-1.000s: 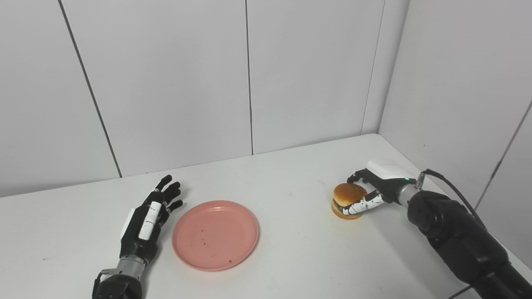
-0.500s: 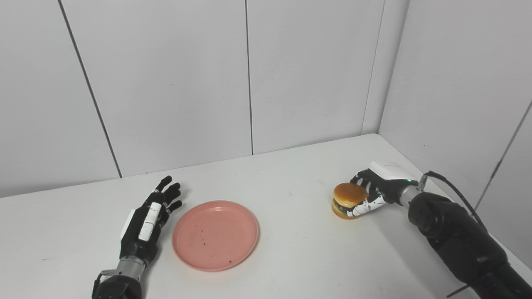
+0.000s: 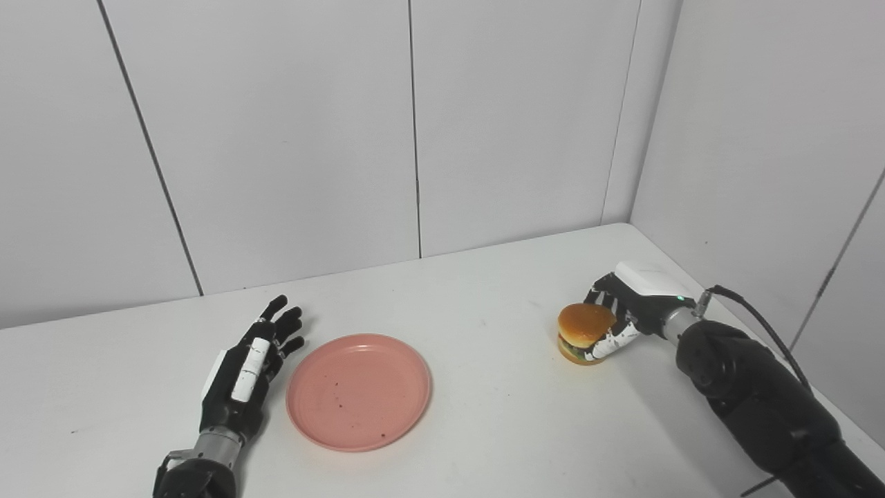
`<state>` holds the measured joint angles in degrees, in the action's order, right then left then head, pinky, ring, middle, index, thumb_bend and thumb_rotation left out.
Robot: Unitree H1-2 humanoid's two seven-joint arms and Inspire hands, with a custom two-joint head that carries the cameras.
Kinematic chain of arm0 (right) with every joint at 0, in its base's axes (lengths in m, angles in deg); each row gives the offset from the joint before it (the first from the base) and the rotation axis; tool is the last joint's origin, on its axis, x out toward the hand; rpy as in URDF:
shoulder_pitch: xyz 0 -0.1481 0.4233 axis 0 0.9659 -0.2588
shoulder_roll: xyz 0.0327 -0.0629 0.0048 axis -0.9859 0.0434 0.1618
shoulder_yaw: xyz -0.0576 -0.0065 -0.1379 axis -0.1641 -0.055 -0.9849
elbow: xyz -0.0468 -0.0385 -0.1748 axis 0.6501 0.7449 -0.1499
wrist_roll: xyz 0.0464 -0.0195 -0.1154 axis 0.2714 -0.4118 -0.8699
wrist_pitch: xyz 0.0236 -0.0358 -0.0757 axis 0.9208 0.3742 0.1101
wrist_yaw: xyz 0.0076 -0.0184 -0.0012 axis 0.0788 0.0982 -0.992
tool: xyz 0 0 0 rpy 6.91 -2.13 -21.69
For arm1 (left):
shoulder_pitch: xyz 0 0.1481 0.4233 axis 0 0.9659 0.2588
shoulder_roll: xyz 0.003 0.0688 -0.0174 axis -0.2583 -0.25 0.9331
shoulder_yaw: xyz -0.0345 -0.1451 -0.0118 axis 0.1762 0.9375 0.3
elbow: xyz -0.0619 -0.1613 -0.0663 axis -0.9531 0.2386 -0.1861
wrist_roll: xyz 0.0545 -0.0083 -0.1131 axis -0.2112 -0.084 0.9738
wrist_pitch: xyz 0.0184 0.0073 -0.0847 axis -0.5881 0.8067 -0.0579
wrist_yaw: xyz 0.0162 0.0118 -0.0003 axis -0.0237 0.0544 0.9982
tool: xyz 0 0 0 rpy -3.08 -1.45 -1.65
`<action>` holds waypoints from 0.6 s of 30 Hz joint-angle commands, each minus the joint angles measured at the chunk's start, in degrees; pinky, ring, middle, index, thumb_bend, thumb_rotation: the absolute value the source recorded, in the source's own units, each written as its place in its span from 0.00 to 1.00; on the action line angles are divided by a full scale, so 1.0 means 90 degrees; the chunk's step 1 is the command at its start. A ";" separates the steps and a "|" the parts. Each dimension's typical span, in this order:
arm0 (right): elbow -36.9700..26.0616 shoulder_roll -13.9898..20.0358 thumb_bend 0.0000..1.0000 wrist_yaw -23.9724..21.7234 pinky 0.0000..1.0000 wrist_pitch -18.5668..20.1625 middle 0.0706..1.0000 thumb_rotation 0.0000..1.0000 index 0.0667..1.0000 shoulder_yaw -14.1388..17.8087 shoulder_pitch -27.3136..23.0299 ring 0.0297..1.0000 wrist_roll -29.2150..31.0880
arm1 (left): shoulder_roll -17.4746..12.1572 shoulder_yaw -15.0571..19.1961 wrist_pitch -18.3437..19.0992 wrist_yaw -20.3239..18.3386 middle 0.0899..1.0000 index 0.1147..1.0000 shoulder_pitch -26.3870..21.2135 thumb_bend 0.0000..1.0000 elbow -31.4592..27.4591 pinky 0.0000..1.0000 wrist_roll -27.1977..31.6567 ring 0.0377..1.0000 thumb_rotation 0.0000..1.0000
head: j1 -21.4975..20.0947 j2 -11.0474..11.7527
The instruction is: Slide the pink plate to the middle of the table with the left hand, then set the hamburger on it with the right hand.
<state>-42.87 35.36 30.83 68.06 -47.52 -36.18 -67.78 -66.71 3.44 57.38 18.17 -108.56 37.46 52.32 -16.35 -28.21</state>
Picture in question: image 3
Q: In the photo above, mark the toy hamburger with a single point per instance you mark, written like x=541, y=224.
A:
x=584, y=324

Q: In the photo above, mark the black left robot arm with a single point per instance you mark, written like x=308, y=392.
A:
x=200, y=474

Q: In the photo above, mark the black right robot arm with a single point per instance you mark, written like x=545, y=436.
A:
x=760, y=401

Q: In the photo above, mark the pink round plate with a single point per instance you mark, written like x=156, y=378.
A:
x=358, y=393

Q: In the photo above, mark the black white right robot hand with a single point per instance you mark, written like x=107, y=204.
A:
x=646, y=301

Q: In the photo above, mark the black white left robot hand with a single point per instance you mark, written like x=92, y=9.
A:
x=228, y=401

